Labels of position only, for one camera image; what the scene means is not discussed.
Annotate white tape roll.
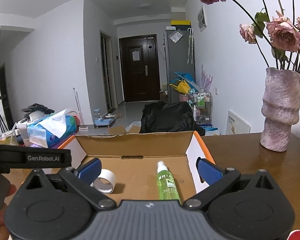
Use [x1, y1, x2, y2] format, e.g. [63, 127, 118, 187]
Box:
[90, 168, 116, 194]

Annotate green spray bottle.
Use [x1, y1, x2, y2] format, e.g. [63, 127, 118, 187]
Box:
[157, 160, 180, 202]

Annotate glass cup with straw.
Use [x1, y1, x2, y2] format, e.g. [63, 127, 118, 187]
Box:
[0, 130, 19, 146]

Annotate clear food container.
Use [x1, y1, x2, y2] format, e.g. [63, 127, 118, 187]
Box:
[14, 122, 31, 147]

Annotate orange cardboard box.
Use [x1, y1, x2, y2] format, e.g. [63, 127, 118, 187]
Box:
[59, 131, 214, 204]

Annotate blue tissue pack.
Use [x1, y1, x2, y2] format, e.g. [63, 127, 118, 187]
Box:
[27, 109, 77, 148]

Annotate blue pet feeder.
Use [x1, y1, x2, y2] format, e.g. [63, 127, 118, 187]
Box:
[94, 108, 115, 128]

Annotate black device stack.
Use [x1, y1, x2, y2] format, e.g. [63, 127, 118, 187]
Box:
[21, 103, 55, 121]

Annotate metal storage cart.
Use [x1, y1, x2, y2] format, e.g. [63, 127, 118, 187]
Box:
[190, 92, 212, 126]

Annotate black bag on chair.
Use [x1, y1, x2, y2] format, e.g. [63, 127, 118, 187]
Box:
[139, 101, 205, 136]

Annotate pink textured vase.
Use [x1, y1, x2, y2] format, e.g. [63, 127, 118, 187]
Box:
[260, 67, 300, 152]

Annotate red lint brush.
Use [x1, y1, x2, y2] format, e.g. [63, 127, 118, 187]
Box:
[287, 230, 300, 240]

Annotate dark brown entrance door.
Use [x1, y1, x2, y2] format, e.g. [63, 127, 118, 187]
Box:
[119, 34, 160, 102]

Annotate grey refrigerator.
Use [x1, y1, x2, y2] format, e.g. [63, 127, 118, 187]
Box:
[164, 28, 196, 103]

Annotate dried pink roses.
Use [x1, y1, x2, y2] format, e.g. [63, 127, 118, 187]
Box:
[200, 0, 300, 74]

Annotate white board against wall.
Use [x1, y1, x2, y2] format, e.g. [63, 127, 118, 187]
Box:
[226, 111, 251, 135]

